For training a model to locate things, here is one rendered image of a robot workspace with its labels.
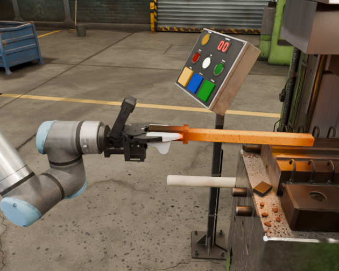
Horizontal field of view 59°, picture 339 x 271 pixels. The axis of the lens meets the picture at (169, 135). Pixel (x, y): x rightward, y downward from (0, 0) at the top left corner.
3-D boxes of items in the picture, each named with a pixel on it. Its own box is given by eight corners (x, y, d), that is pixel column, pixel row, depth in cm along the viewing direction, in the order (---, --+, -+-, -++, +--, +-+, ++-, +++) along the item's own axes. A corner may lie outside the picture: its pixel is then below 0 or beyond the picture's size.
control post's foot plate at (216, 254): (190, 259, 169) (190, 248, 164) (190, 230, 188) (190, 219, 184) (229, 261, 168) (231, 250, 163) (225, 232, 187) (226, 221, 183)
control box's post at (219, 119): (205, 248, 176) (220, 64, 125) (205, 243, 179) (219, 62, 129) (212, 248, 176) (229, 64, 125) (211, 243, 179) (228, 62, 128)
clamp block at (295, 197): (289, 231, 66) (295, 208, 63) (280, 205, 73) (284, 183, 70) (346, 233, 65) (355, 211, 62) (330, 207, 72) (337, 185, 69)
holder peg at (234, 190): (231, 198, 84) (232, 191, 83) (230, 192, 87) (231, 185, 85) (246, 199, 84) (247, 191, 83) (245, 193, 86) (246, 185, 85)
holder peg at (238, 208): (235, 218, 77) (236, 210, 76) (233, 211, 80) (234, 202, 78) (251, 219, 77) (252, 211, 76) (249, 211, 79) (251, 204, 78)
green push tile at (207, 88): (205, 102, 116) (215, 84, 114) (196, 95, 122) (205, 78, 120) (208, 103, 117) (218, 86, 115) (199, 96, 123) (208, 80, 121)
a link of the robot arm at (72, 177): (43, 199, 86) (33, 162, 80) (71, 177, 95) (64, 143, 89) (68, 208, 82) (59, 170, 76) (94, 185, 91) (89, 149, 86)
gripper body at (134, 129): (150, 147, 85) (108, 147, 86) (148, 120, 81) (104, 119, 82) (146, 162, 79) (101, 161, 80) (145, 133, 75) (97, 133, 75)
